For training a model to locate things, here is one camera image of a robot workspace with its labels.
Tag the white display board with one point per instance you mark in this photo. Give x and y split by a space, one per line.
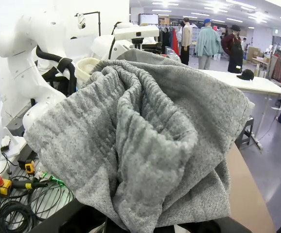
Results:
149 19

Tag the yellow tape measure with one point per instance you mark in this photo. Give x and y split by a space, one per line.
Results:
29 168

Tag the stacked cardboard boxes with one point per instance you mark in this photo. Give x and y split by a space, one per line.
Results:
253 52

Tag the mannequin in beige sweater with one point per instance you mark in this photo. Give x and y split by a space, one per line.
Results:
186 36

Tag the mannequin in teal jacket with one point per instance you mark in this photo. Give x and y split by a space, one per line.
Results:
208 41

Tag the white table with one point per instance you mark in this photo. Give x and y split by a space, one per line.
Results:
252 81

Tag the black cap on table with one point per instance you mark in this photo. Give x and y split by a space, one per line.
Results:
247 74

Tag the red emergency stop button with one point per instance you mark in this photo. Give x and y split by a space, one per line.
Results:
3 184

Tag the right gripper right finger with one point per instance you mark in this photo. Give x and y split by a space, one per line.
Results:
216 227

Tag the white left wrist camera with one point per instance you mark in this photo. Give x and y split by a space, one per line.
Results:
135 30

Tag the grey training pants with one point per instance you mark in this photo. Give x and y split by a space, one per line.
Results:
143 133

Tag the black pole stand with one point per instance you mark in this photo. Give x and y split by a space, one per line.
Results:
99 24

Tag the red hanging garment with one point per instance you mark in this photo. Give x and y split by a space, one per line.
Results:
175 42

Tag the black metal stool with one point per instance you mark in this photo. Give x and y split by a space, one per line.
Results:
248 126

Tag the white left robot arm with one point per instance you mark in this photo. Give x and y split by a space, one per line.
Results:
16 36

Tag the mannequin with black hat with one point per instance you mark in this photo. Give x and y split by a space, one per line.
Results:
234 48

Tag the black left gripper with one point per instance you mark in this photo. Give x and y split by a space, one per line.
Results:
152 47

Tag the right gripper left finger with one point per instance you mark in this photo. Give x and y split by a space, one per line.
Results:
70 218

